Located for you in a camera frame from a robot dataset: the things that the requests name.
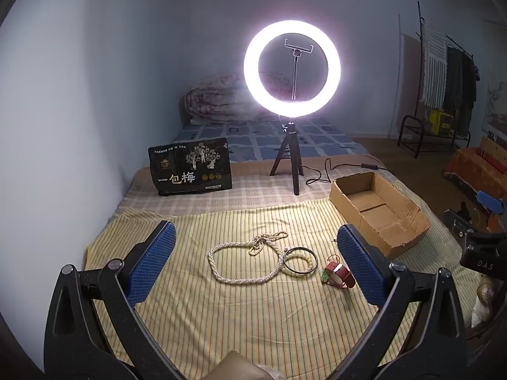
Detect black phone holder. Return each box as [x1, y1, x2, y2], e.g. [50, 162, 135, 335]
[284, 39, 314, 102]

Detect beige plaid sheet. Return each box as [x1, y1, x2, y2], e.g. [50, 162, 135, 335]
[113, 158, 448, 224]

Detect black tripod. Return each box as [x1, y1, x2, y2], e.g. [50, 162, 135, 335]
[269, 116, 305, 196]

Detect twisted pearl necklace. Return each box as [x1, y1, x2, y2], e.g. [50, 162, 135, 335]
[208, 241, 283, 284]

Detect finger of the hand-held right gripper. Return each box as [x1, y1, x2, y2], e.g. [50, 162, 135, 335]
[488, 211, 507, 232]
[476, 191, 507, 213]

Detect black snack bag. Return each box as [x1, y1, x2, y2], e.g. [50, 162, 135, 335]
[148, 138, 233, 197]

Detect tan cloth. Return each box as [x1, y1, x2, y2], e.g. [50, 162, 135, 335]
[198, 350, 288, 380]

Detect red flat box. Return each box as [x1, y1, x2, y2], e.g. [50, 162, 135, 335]
[477, 148, 507, 175]

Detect black shoe rack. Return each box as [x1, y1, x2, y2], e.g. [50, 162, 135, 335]
[397, 115, 472, 159]

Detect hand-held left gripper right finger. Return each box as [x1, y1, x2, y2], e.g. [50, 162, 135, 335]
[329, 224, 469, 380]

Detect white door panel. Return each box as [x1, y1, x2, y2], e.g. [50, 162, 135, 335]
[390, 14, 422, 139]

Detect dark thin bangle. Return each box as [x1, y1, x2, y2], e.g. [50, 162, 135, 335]
[282, 247, 318, 276]

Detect white ring light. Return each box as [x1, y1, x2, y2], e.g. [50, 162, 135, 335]
[243, 19, 341, 119]

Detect cardboard box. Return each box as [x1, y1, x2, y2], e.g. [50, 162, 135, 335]
[330, 171, 431, 258]

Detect black ring light cable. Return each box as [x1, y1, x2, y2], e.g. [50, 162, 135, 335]
[305, 157, 391, 185]

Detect blue checked bed sheet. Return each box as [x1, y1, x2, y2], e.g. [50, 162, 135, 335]
[174, 119, 371, 163]

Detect black clothes rack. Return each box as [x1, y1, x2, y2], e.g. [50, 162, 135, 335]
[416, 2, 476, 107]

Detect striped hanging towel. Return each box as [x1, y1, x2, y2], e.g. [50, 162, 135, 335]
[420, 20, 448, 108]

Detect dark hanging clothes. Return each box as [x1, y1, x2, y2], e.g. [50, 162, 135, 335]
[443, 45, 478, 135]

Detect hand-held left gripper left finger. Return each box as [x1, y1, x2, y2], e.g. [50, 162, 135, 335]
[43, 220, 187, 380]

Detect yellow striped cloth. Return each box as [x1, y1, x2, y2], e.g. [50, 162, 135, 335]
[85, 196, 482, 380]

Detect person's right hand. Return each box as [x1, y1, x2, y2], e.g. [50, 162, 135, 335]
[471, 275, 497, 327]

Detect wooden cabinet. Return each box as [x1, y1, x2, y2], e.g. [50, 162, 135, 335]
[477, 136, 507, 175]

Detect yellow box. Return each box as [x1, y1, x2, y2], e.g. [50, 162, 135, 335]
[430, 109, 454, 136]

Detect ink landscape wall painting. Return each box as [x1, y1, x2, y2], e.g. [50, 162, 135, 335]
[481, 67, 507, 143]

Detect pearl bead bracelet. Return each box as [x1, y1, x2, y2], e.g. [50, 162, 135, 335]
[284, 250, 318, 273]

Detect folded floral quilt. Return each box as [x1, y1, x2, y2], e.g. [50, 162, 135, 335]
[183, 73, 286, 126]

